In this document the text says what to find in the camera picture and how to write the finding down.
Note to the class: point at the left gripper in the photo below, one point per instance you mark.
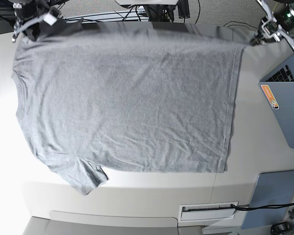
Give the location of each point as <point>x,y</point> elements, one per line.
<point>284,18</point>

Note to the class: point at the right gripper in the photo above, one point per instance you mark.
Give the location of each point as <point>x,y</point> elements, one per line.
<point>28,25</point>

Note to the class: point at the grey T-shirt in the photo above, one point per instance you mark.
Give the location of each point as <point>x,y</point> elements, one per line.
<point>134,101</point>

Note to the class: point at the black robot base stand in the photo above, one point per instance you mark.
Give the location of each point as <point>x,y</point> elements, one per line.
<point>157,10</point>

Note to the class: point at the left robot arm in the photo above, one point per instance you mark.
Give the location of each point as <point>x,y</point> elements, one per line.
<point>275,25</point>

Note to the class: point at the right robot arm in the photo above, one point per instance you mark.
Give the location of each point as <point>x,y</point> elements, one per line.
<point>29,14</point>

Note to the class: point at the open silver laptop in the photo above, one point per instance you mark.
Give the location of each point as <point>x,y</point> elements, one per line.
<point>282,73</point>

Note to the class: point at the blue laptop with stickers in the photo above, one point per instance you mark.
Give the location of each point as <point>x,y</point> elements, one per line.
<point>280,96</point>

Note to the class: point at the blue-grey tablet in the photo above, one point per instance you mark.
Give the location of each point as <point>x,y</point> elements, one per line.
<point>272,188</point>

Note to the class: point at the black device bottom right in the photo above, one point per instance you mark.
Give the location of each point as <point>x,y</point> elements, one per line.
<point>281,228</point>

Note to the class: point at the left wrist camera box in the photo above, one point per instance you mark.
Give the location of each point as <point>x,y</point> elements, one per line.
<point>269,27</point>

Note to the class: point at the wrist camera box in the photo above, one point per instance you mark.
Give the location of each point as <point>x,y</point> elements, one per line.
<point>269,27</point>
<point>51,17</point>

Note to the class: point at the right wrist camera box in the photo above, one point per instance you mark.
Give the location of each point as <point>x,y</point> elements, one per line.
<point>51,17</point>

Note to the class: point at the white cable grommet tray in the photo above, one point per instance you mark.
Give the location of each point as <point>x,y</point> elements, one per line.
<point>206,212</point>

